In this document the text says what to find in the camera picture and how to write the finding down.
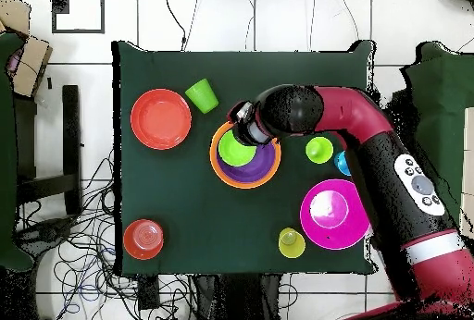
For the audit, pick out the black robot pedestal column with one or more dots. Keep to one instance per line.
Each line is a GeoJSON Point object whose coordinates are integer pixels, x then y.
{"type": "Point", "coordinates": [237, 297]}

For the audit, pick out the purple bowl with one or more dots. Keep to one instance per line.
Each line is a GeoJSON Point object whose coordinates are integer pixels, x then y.
{"type": "Point", "coordinates": [259, 168]}

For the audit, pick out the white box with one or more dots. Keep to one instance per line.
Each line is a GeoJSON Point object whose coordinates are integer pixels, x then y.
{"type": "Point", "coordinates": [469, 142]}

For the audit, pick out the small green bowl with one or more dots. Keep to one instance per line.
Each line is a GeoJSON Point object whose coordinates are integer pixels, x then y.
{"type": "Point", "coordinates": [235, 153]}

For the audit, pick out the large pink bowl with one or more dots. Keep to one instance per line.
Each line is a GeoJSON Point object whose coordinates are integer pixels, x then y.
{"type": "Point", "coordinates": [333, 214]}

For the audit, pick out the cardboard box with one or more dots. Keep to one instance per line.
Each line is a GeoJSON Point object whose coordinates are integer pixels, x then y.
{"type": "Point", "coordinates": [31, 66]}
{"type": "Point", "coordinates": [13, 13]}

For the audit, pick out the lime green cup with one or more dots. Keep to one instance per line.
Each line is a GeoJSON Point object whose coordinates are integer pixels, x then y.
{"type": "Point", "coordinates": [319, 150]}

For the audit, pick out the black power strip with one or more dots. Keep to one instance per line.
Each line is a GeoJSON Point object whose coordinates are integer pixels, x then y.
{"type": "Point", "coordinates": [148, 292]}

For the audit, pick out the black stand base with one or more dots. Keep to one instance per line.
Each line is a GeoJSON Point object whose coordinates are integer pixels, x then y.
{"type": "Point", "coordinates": [48, 233]}

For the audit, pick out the small orange bowl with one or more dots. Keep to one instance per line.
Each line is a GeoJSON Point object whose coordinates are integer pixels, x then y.
{"type": "Point", "coordinates": [144, 238]}

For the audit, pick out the large orange bowl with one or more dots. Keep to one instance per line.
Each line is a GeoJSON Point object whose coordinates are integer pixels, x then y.
{"type": "Point", "coordinates": [237, 184]}

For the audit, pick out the blue cup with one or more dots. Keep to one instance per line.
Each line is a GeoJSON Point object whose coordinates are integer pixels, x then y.
{"type": "Point", "coordinates": [342, 164]}

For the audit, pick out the yellow cup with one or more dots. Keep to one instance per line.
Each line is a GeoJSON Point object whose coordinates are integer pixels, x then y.
{"type": "Point", "coordinates": [292, 242]}

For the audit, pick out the green cloth covered table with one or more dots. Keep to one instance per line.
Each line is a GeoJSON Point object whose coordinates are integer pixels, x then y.
{"type": "Point", "coordinates": [5, 150]}
{"type": "Point", "coordinates": [444, 94]}

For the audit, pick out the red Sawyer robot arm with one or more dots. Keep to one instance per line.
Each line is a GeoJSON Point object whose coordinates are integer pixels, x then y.
{"type": "Point", "coordinates": [370, 113]}

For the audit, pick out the wide red-orange bowl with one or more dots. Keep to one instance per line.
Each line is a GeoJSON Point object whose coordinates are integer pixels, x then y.
{"type": "Point", "coordinates": [161, 119]}

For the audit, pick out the black chair frame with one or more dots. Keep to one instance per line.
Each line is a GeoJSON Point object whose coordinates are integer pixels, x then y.
{"type": "Point", "coordinates": [70, 142]}

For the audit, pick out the dark green tablecloth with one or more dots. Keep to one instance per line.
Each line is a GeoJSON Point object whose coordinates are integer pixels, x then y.
{"type": "Point", "coordinates": [185, 205]}

